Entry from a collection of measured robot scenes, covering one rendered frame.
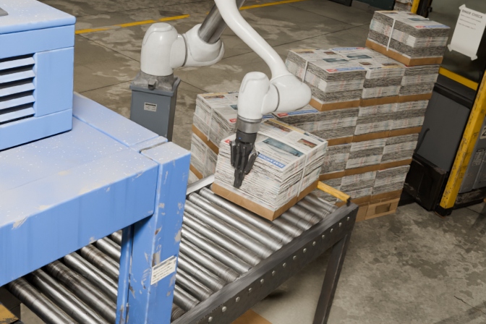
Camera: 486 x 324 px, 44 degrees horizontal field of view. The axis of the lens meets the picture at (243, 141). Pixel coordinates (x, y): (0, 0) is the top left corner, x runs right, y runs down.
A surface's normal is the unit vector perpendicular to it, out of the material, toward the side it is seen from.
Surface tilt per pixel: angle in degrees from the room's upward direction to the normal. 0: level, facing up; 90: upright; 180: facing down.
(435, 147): 90
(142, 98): 90
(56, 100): 90
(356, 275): 0
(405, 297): 0
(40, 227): 90
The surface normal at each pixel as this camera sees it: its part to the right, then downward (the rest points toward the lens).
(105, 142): 0.15, -0.89
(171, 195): 0.77, 0.37
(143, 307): -0.61, 0.25
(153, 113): -0.07, 0.42
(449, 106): -0.84, 0.11
